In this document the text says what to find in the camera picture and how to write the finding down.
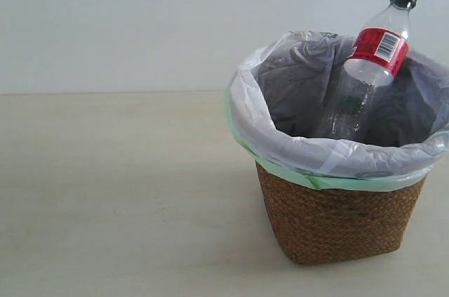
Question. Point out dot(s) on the woven wicker waste basket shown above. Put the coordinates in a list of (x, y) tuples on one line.
[(335, 225)]

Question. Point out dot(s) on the green label water bottle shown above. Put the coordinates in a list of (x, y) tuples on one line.
[(350, 105)]

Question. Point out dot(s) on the red label clear bottle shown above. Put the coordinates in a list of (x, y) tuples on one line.
[(369, 70)]

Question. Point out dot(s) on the white plastic bin liner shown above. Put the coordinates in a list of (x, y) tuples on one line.
[(277, 95)]

